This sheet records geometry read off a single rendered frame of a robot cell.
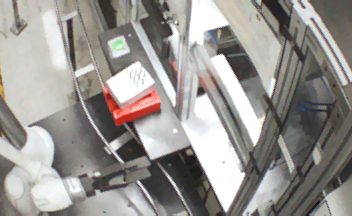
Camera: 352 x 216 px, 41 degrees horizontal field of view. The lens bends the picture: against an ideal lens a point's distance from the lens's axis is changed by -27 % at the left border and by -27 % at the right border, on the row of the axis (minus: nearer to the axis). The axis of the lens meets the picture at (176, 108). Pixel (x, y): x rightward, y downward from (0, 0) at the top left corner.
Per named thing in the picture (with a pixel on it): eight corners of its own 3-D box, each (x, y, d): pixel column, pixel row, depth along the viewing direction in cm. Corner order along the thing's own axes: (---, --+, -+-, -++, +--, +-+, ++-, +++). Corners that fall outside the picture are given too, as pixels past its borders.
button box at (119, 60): (107, 58, 211) (107, 41, 201) (127, 50, 213) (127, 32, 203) (114, 75, 208) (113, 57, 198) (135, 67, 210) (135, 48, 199)
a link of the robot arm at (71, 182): (70, 198, 158) (86, 194, 160) (59, 173, 162) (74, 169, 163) (75, 207, 166) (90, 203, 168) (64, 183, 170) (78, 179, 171)
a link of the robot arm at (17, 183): (8, 206, 197) (-5, 190, 178) (19, 175, 205) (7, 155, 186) (35, 225, 194) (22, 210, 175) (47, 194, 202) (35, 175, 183)
